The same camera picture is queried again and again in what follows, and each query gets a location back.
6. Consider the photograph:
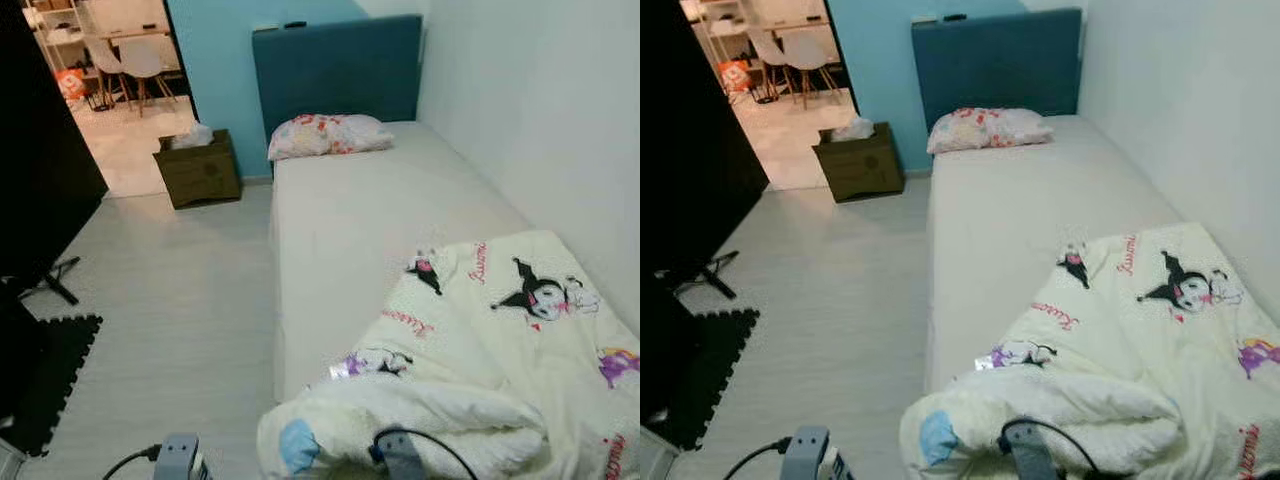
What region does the black foam floor mat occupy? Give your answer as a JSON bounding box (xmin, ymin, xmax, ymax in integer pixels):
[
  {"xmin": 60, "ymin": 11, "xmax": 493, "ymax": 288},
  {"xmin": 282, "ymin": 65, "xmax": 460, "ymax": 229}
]
[
  {"xmin": 0, "ymin": 312, "xmax": 105, "ymax": 459},
  {"xmin": 640, "ymin": 307, "xmax": 762, "ymax": 453}
]

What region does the orange bag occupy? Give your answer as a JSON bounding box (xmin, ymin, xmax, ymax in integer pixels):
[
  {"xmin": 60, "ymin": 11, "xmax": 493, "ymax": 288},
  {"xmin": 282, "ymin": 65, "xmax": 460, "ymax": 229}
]
[
  {"xmin": 714, "ymin": 59, "xmax": 754, "ymax": 95},
  {"xmin": 54, "ymin": 67, "xmax": 90, "ymax": 102}
]

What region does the black metal stand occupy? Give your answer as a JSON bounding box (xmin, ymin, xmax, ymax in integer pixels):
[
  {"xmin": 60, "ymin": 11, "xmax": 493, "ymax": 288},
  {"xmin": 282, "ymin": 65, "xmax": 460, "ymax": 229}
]
[
  {"xmin": 0, "ymin": 256, "xmax": 84, "ymax": 307},
  {"xmin": 652, "ymin": 249, "xmax": 742, "ymax": 300}
]

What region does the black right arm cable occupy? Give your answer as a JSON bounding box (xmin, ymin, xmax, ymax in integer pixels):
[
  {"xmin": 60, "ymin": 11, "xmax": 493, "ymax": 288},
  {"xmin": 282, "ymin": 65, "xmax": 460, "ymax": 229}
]
[
  {"xmin": 371, "ymin": 427, "xmax": 480, "ymax": 480},
  {"xmin": 997, "ymin": 417, "xmax": 1101, "ymax": 480}
]

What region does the white shell chair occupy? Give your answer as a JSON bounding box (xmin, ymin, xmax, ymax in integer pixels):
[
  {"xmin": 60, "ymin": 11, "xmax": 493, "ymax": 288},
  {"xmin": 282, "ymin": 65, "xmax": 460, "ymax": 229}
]
[
  {"xmin": 747, "ymin": 27, "xmax": 792, "ymax": 97},
  {"xmin": 84, "ymin": 36, "xmax": 127, "ymax": 107},
  {"xmin": 119, "ymin": 39, "xmax": 180, "ymax": 114},
  {"xmin": 781, "ymin": 32, "xmax": 844, "ymax": 103}
]

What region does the clear crumpled plastic bag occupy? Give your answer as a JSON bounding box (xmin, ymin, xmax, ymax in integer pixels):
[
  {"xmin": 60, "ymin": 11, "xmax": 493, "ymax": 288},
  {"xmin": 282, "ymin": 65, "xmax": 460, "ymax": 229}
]
[
  {"xmin": 829, "ymin": 115, "xmax": 877, "ymax": 144},
  {"xmin": 169, "ymin": 121, "xmax": 215, "ymax": 152}
]

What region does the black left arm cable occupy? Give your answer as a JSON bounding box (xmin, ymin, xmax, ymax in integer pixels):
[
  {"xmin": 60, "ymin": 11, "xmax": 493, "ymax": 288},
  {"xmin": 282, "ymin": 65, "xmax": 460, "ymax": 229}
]
[
  {"xmin": 721, "ymin": 437, "xmax": 791, "ymax": 480},
  {"xmin": 99, "ymin": 444, "xmax": 161, "ymax": 480}
]

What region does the white shelf unit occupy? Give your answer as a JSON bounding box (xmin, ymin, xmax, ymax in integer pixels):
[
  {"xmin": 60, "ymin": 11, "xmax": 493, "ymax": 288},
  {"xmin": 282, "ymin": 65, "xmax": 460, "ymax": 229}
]
[
  {"xmin": 24, "ymin": 0, "xmax": 89, "ymax": 73},
  {"xmin": 688, "ymin": 0, "xmax": 751, "ymax": 63}
]

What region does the pink patterned pillow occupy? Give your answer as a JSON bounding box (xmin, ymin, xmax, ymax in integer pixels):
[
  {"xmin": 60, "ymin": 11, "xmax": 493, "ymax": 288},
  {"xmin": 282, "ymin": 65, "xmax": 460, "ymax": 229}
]
[
  {"xmin": 266, "ymin": 112, "xmax": 397, "ymax": 162},
  {"xmin": 926, "ymin": 106, "xmax": 1055, "ymax": 155}
]

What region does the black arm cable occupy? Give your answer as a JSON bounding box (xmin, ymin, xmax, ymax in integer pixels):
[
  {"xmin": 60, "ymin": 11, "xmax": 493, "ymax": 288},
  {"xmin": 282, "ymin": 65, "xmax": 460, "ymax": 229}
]
[
  {"xmin": 99, "ymin": 444, "xmax": 161, "ymax": 480},
  {"xmin": 997, "ymin": 417, "xmax": 1101, "ymax": 480},
  {"xmin": 371, "ymin": 427, "xmax": 480, "ymax": 480},
  {"xmin": 721, "ymin": 437, "xmax": 791, "ymax": 480}
]

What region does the cream cartoon print comforter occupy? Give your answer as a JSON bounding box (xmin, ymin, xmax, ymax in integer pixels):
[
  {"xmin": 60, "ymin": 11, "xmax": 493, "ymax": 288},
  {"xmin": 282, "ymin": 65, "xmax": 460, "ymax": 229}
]
[
  {"xmin": 256, "ymin": 229, "xmax": 641, "ymax": 480},
  {"xmin": 897, "ymin": 221, "xmax": 1280, "ymax": 480}
]

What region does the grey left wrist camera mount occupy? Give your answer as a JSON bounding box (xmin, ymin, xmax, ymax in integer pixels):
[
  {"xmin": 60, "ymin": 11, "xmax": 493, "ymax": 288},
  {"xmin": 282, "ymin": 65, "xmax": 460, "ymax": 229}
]
[
  {"xmin": 779, "ymin": 425, "xmax": 832, "ymax": 480},
  {"xmin": 151, "ymin": 432, "xmax": 202, "ymax": 480}
]

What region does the blue upholstered headboard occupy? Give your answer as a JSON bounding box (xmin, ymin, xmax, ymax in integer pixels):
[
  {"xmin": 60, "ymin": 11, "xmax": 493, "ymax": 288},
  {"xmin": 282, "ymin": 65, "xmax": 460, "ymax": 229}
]
[
  {"xmin": 250, "ymin": 14, "xmax": 424, "ymax": 183},
  {"xmin": 910, "ymin": 8, "xmax": 1085, "ymax": 166}
]

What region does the mattress with cream sheet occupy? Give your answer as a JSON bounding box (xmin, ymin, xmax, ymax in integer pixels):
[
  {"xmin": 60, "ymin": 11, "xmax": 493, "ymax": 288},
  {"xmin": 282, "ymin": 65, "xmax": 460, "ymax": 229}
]
[
  {"xmin": 924, "ymin": 114, "xmax": 1280, "ymax": 396},
  {"xmin": 270, "ymin": 120, "xmax": 641, "ymax": 403}
]

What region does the brown cardboard box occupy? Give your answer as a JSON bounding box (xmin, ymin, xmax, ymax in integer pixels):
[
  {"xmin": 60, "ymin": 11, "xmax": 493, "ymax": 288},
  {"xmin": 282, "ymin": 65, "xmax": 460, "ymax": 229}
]
[
  {"xmin": 811, "ymin": 122, "xmax": 907, "ymax": 204},
  {"xmin": 152, "ymin": 128, "xmax": 244, "ymax": 210}
]

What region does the large black panel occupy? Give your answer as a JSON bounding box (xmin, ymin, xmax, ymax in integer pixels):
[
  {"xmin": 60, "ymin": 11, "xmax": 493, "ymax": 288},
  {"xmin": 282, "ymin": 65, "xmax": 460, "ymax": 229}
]
[
  {"xmin": 0, "ymin": 0, "xmax": 110, "ymax": 301},
  {"xmin": 640, "ymin": 0, "xmax": 770, "ymax": 289}
]

